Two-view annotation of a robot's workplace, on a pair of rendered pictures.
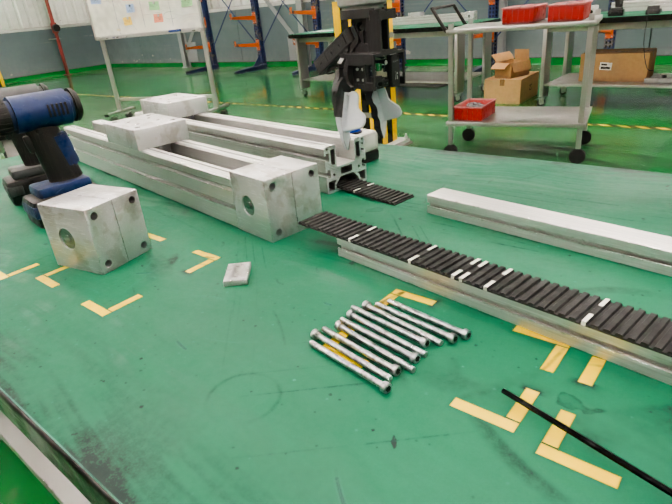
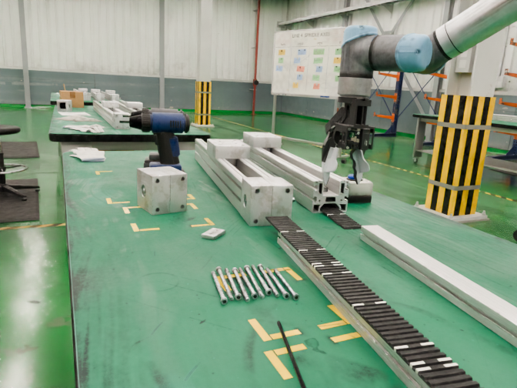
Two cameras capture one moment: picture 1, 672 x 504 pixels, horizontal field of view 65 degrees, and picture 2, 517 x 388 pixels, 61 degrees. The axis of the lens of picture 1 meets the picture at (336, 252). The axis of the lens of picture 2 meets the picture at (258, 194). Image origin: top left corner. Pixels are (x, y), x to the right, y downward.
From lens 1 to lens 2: 34 cm
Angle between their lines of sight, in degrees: 25
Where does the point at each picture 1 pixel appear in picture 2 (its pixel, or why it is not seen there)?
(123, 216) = (174, 186)
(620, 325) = (373, 314)
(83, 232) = (149, 188)
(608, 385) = (345, 346)
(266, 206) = (250, 202)
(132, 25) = (297, 88)
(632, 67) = not seen: outside the picture
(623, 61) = not seen: outside the picture
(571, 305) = (358, 296)
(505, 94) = not seen: outside the picture
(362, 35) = (348, 113)
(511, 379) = (294, 323)
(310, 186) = (285, 199)
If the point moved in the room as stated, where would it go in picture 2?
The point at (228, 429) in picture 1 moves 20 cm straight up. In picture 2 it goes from (138, 289) to (137, 160)
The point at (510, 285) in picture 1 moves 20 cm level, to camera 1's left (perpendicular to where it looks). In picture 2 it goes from (338, 278) to (222, 252)
